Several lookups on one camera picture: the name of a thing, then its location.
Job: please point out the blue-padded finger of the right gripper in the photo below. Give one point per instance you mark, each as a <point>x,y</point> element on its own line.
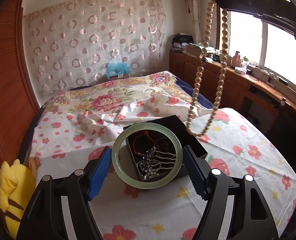
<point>279,13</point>

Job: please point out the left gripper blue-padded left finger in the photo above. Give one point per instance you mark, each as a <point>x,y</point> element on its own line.
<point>43,217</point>

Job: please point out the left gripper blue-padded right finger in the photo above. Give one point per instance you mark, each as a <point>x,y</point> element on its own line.
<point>237,200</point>

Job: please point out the green jade bangle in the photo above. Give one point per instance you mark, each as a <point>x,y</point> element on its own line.
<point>155,168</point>

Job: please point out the black jewelry box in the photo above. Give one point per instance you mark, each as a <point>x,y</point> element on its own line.
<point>174,124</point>

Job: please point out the window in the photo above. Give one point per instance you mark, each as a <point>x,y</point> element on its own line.
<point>264,45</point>

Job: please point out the yellow plush toy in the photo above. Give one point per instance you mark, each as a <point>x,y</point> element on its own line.
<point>17,184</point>

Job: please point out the pink bottle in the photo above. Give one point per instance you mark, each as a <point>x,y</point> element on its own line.
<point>236,60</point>

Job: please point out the strawberry print white cloth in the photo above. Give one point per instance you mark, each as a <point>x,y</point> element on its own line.
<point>65,141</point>

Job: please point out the beige side curtain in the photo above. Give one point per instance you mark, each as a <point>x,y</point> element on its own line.
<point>194,7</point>

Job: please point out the wooden side cabinet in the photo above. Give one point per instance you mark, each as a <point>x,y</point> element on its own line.
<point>265,107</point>

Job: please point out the floral quilt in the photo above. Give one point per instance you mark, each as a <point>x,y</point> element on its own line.
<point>111,96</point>

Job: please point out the cardboard box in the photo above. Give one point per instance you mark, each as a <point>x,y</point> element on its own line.
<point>119,76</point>

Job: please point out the blue plastic bag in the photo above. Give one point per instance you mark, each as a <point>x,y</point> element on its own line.
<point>116,69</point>

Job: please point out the pink circle pattern curtain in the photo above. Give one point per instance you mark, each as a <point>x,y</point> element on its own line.
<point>71,44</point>

